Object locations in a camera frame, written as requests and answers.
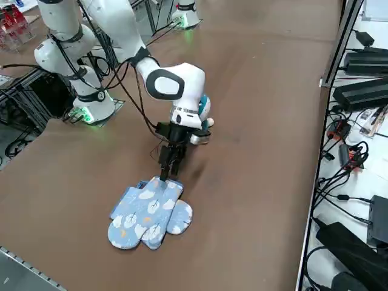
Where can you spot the aluminium camera post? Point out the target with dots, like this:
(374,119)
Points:
(342,45)

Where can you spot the long black power brick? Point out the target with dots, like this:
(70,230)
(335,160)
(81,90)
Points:
(360,92)

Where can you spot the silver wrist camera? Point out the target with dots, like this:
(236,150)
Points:
(200,138)

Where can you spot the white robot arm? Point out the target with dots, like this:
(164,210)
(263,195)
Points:
(186,12)
(121,27)

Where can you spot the flat black power supply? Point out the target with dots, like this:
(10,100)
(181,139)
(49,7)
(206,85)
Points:
(366,62)

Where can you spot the black metal frame rack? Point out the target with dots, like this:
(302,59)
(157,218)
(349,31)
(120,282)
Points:
(45,91)

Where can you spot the blue cloud-print oven mitt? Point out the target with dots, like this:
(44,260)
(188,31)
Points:
(142,212)
(180,216)

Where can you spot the small blue plush doll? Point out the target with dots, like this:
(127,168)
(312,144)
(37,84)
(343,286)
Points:
(206,104)

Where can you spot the black and orange plug cluster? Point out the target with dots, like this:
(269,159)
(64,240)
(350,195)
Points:
(353,157)

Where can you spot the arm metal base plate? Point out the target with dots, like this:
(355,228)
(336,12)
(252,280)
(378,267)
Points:
(195,25)
(112,116)

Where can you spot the aluminium rail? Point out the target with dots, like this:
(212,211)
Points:
(27,266)

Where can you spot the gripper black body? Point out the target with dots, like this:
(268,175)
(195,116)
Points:
(180,135)

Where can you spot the black box device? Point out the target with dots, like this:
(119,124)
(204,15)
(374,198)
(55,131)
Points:
(379,218)

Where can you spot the clear shelf with red packets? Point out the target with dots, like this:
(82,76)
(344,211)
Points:
(15,27)

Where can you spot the large black power brick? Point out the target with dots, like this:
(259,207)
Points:
(342,242)

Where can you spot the orange and black device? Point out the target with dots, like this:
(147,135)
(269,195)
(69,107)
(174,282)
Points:
(339,128)

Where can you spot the small black adapter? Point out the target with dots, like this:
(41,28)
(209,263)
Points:
(363,38)

